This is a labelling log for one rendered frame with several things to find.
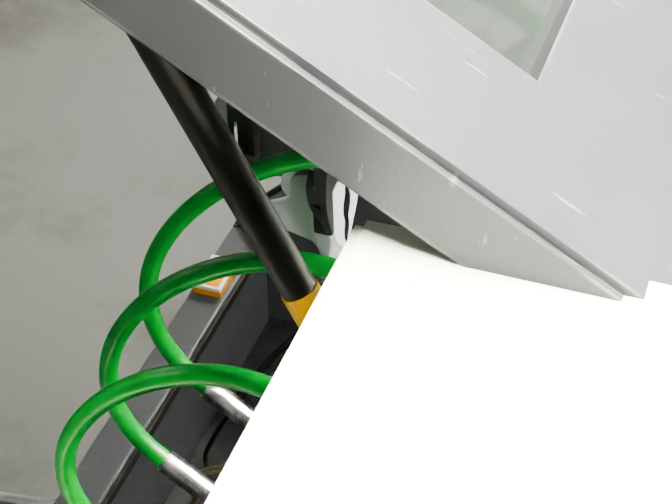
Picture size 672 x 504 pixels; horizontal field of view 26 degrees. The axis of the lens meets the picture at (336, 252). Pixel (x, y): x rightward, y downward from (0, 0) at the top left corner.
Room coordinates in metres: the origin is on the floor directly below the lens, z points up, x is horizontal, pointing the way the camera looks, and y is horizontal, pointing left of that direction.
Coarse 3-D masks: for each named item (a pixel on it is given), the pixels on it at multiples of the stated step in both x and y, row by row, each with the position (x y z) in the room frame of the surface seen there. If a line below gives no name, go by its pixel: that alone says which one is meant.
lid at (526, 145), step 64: (128, 0) 0.49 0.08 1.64; (192, 0) 0.48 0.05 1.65; (256, 0) 0.49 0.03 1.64; (320, 0) 0.51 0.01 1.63; (384, 0) 0.53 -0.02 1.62; (448, 0) 0.57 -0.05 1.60; (512, 0) 0.60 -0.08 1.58; (576, 0) 0.59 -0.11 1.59; (640, 0) 0.62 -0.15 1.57; (192, 64) 0.48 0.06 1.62; (256, 64) 0.47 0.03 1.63; (320, 64) 0.47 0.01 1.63; (384, 64) 0.49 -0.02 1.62; (448, 64) 0.50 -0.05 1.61; (512, 64) 0.52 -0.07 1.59; (576, 64) 0.54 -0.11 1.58; (640, 64) 0.57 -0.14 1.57; (320, 128) 0.46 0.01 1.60; (384, 128) 0.46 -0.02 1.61; (448, 128) 0.47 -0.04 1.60; (512, 128) 0.48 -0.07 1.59; (576, 128) 0.50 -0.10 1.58; (640, 128) 0.52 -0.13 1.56; (384, 192) 0.45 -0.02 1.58; (448, 192) 0.45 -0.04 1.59; (512, 192) 0.45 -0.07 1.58; (576, 192) 0.47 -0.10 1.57; (640, 192) 0.48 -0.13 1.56; (448, 256) 0.45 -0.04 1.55; (512, 256) 0.44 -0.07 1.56; (576, 256) 0.43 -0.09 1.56; (640, 256) 0.45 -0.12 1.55
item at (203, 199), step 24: (264, 168) 0.78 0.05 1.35; (288, 168) 0.77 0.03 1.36; (216, 192) 0.79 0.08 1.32; (192, 216) 0.80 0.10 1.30; (168, 240) 0.80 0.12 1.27; (144, 264) 0.81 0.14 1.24; (144, 288) 0.81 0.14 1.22; (168, 336) 0.81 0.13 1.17; (168, 360) 0.81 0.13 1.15; (216, 408) 0.79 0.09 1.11; (240, 408) 0.79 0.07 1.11
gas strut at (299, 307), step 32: (160, 64) 0.53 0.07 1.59; (192, 96) 0.52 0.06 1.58; (192, 128) 0.52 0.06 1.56; (224, 128) 0.53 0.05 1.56; (224, 160) 0.52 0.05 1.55; (224, 192) 0.52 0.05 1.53; (256, 192) 0.52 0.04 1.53; (256, 224) 0.52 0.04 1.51; (288, 256) 0.52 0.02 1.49; (288, 288) 0.51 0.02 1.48; (320, 288) 0.52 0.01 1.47
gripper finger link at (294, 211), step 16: (304, 176) 0.84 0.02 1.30; (304, 192) 0.84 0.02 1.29; (336, 192) 0.83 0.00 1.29; (288, 208) 0.84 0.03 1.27; (304, 208) 0.84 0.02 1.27; (336, 208) 0.83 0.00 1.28; (288, 224) 0.84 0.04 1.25; (304, 224) 0.84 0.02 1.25; (336, 224) 0.83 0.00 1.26; (320, 240) 0.83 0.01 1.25; (336, 240) 0.83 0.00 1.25; (336, 256) 0.85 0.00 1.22
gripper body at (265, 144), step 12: (228, 108) 0.84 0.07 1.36; (228, 120) 0.84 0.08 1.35; (240, 120) 0.84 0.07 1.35; (240, 132) 0.85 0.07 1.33; (252, 132) 0.85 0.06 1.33; (264, 132) 0.84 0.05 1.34; (240, 144) 0.85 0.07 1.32; (252, 144) 0.85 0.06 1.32; (264, 144) 0.84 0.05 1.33; (276, 144) 0.84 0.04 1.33; (252, 156) 0.84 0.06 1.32; (264, 156) 0.84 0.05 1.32; (312, 168) 0.83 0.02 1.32
